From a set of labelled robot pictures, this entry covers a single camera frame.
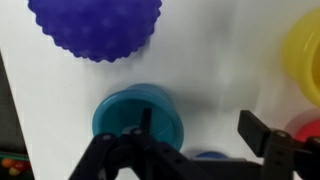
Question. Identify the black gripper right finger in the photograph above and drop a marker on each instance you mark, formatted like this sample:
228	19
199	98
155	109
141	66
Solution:
283	156

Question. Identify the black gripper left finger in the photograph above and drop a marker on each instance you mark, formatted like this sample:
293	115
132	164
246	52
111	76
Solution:
133	150

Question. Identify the light blue bowl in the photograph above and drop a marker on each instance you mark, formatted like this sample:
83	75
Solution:
133	106

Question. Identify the yellow bowl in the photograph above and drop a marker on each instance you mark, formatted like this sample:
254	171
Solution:
303	60

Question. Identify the dark blue cup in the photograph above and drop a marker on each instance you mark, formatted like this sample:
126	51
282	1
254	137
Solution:
210	155

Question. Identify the box of colourful items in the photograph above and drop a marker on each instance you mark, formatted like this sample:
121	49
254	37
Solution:
13	165

